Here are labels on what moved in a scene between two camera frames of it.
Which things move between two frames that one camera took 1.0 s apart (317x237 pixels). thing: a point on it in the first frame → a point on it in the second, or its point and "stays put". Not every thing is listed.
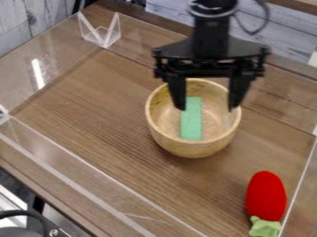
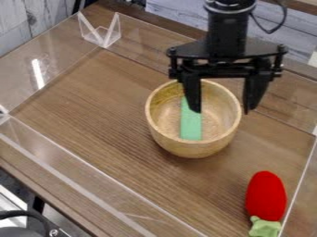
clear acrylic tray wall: [137, 211] stays put
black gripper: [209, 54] → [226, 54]
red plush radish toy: [266, 204] stays put
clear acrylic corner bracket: [102, 35] stays put
